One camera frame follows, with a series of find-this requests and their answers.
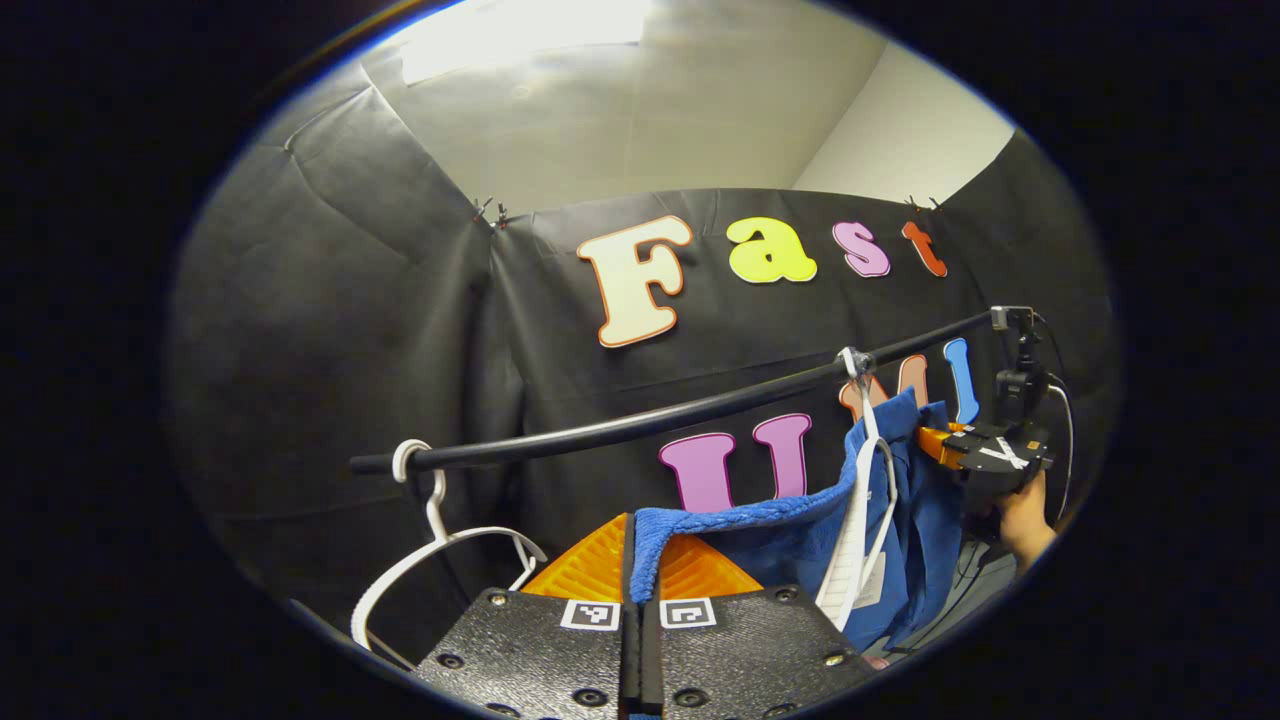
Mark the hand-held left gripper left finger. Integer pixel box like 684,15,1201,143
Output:
412,513,641,720

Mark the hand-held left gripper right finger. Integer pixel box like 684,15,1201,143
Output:
640,533,881,720

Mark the blue corduroy shirt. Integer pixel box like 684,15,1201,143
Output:
630,388,966,656

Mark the white plastic hanger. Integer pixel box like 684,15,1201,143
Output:
350,440,549,671
815,347,899,633

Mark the black clothes rack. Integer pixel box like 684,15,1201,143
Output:
350,310,1001,476

